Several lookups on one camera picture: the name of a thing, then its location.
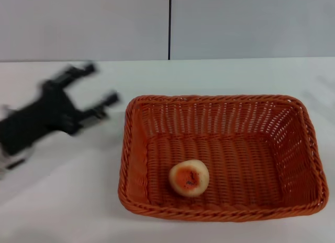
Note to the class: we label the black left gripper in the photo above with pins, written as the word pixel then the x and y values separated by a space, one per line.
pixel 39 117

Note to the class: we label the round bun with orange centre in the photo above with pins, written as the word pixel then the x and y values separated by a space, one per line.
pixel 199 172

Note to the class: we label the orange woven wicker basket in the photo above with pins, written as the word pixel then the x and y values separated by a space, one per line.
pixel 235 154

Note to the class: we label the black vertical wall strip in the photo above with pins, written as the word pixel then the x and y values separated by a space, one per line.
pixel 169 25

